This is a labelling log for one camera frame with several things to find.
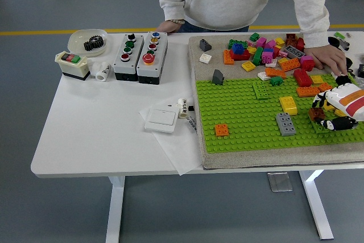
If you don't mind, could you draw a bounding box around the yellow flat square tile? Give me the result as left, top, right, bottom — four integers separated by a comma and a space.
241, 60, 257, 72

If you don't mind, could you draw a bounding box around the large red brick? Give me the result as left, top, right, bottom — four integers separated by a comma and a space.
292, 68, 313, 87

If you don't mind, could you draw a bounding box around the dark grey eight-stud brick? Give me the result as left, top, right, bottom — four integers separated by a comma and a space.
285, 46, 305, 59

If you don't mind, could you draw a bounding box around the small white labelled cylinder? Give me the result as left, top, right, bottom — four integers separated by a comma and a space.
177, 98, 188, 119

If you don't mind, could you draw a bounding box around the green eight-stud brick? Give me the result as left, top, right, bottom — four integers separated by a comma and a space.
227, 39, 247, 50

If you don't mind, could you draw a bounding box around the black gear stack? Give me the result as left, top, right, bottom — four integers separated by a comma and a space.
83, 35, 105, 52

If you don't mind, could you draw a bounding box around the white plastic bowl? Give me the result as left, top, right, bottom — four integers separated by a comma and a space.
67, 28, 109, 57

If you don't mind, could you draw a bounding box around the grey-brown mat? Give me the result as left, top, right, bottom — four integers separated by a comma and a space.
187, 31, 364, 170

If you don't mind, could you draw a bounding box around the orange four-stud brick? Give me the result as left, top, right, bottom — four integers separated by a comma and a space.
214, 123, 230, 137

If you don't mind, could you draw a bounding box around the blue four-stud brick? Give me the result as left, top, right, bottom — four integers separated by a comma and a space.
230, 43, 247, 55

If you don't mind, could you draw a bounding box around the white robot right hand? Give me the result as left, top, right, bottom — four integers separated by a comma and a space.
312, 83, 364, 132

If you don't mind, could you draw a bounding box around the white wall switch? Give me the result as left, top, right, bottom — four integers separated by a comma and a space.
144, 106, 179, 134

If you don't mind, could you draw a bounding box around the magenta four-stud brick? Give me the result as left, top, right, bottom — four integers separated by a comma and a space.
260, 51, 274, 64

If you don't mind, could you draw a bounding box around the cream red-green switch box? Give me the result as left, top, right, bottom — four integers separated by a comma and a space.
54, 51, 91, 82

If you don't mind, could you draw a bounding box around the person's right hand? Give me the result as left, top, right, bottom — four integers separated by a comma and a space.
155, 20, 183, 34

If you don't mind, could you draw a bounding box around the long green brick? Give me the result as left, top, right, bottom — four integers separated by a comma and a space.
251, 46, 264, 66

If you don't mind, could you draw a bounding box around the grey emergency-stop control box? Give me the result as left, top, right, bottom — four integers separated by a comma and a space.
136, 31, 168, 85

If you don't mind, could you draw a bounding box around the green studded baseplate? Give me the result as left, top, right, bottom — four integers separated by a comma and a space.
195, 72, 364, 154

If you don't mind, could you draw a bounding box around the brown four-stud brick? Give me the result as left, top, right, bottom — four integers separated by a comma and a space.
309, 107, 326, 121

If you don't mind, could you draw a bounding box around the white pipe fitting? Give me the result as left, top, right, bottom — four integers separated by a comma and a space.
90, 61, 112, 82

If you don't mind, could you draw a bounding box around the yellow curved eight-stud brick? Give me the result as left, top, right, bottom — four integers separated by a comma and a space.
278, 96, 299, 116

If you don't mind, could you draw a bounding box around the white paper sheet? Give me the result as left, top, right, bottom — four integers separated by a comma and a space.
138, 97, 203, 176

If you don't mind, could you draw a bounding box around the black brick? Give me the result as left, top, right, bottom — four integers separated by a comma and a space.
334, 75, 351, 86

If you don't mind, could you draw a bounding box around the person's left hand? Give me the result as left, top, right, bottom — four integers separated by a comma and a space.
303, 44, 348, 76

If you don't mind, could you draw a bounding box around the white table leg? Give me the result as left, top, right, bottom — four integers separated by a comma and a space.
105, 176, 126, 243
298, 170, 334, 240

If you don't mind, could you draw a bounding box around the silver floor plate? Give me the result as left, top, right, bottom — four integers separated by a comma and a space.
267, 171, 293, 192

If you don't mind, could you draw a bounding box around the green flat eight-stud plate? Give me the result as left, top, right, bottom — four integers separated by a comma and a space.
252, 80, 271, 101
308, 117, 332, 135

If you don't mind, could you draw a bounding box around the grey four-button control box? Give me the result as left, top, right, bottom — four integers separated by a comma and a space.
113, 33, 144, 81

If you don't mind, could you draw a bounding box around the light grey eight-stud brick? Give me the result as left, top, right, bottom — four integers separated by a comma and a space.
275, 112, 296, 137

